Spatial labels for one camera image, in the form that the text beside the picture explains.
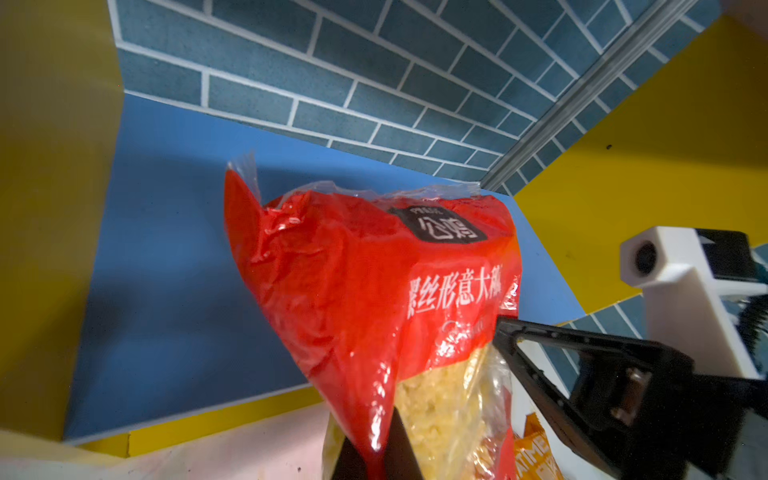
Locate red macaroni bag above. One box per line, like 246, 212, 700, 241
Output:
224, 158, 522, 479

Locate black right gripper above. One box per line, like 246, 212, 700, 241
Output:
493, 316, 767, 479

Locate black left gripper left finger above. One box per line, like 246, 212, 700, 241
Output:
331, 439, 368, 480

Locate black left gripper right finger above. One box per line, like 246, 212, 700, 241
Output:
383, 408, 424, 480

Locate yellow shelf with coloured boards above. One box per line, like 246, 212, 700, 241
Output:
1, 1, 767, 456

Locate blue orecchiette pasta bag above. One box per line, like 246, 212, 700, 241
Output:
514, 413, 564, 480

